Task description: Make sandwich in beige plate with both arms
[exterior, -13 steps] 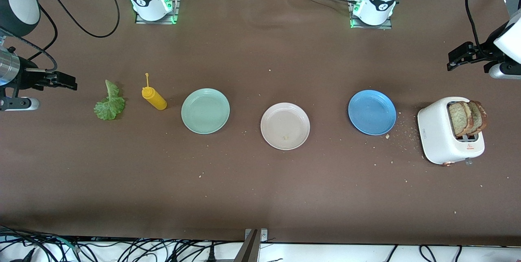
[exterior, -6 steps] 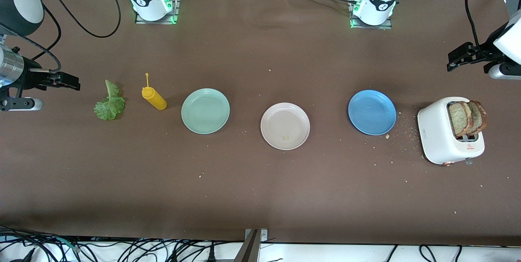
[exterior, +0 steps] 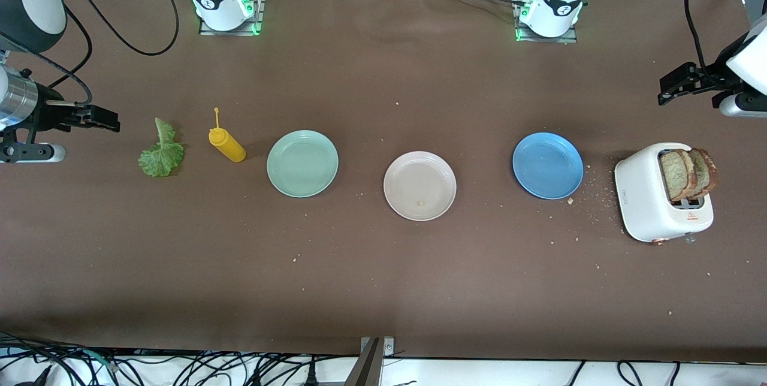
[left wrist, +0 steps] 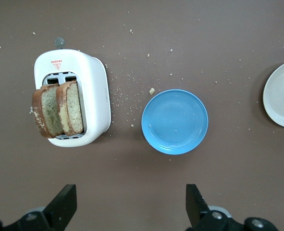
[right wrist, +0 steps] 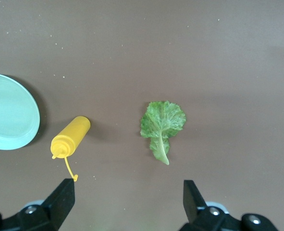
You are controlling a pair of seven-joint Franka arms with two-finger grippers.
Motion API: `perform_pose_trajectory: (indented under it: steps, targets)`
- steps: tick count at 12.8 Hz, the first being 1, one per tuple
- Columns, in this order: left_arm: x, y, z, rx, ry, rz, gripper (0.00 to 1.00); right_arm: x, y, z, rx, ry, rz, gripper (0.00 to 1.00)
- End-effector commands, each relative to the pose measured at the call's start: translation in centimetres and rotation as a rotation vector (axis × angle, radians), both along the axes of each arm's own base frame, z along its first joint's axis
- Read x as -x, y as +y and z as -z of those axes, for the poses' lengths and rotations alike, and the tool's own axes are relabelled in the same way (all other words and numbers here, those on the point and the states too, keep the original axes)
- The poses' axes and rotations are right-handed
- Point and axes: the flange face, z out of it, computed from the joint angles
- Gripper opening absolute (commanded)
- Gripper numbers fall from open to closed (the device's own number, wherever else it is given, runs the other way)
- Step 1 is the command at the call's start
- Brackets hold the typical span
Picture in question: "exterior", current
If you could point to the brown bread slice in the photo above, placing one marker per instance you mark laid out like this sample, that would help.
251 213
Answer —
704 171
674 175

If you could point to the green lettuce leaf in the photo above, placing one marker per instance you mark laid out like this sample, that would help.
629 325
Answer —
160 158

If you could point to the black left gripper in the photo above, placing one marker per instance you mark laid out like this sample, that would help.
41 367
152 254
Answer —
710 76

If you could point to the blue plate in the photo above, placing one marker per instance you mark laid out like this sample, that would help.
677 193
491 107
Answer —
548 165

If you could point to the silver table edge bracket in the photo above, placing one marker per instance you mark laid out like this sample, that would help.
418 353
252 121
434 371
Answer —
389 347

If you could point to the pale green plate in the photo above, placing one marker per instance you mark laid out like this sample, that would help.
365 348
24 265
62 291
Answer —
302 164

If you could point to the yellow squeeze sauce bottle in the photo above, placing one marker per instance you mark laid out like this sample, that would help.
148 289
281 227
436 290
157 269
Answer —
228 147

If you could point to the beige plate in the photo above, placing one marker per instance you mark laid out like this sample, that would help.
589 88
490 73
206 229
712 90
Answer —
419 185

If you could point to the white toaster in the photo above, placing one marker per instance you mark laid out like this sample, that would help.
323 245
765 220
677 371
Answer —
644 200

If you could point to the grey metal bar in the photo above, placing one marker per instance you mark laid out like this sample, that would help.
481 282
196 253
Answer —
365 371

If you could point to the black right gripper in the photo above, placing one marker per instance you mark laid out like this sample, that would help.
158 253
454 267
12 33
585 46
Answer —
48 112

